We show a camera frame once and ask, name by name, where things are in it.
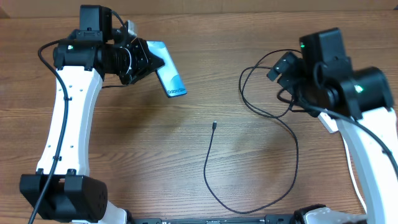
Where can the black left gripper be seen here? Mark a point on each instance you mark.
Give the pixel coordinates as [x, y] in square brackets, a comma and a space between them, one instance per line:
[145, 58]

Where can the white power strip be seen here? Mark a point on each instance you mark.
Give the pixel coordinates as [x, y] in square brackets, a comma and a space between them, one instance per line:
[328, 122]

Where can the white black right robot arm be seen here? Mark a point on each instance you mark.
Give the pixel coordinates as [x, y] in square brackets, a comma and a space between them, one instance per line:
[323, 81]

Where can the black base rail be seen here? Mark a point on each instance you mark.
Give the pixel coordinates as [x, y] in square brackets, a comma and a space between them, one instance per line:
[267, 219]

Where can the blue Galaxy smartphone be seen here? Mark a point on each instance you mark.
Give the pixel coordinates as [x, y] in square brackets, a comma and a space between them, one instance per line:
[168, 73]

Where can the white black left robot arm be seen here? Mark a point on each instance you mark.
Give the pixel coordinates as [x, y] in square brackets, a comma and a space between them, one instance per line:
[61, 188]

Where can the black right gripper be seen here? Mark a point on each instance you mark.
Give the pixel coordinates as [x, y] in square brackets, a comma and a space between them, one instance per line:
[298, 71]

